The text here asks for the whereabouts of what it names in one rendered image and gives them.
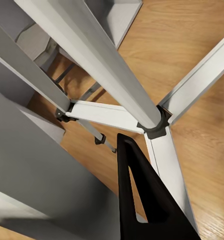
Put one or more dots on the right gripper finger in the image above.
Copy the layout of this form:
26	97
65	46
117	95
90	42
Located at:
166	221

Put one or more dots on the desk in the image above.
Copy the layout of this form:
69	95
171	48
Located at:
115	18

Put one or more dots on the camera tripod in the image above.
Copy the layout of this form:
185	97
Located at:
45	193

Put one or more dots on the taboret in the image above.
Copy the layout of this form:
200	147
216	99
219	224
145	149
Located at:
39	46

